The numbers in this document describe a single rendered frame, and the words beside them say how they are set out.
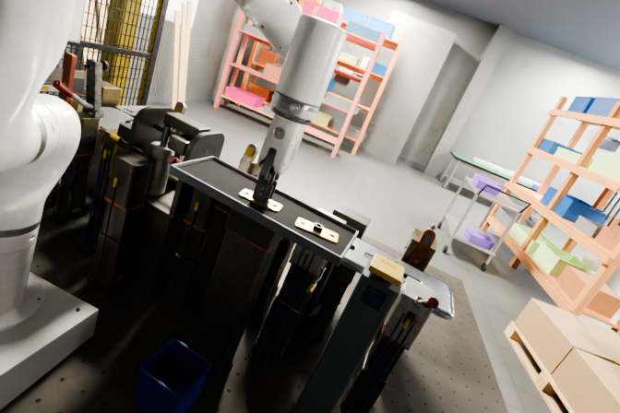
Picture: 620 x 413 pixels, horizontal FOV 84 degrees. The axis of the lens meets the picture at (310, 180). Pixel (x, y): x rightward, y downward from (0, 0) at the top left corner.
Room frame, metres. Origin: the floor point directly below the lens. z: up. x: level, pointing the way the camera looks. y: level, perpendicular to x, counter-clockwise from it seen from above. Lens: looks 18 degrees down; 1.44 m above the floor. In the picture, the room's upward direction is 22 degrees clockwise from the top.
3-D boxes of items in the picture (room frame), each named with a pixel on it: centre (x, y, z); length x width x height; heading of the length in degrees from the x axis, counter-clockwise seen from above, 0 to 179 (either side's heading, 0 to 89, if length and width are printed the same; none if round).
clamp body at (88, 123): (0.95, 0.70, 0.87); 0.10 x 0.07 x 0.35; 166
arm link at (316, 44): (0.62, 0.07, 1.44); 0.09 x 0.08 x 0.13; 6
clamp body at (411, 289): (0.69, -0.32, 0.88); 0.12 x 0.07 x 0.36; 166
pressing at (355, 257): (1.01, 0.18, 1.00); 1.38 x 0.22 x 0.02; 76
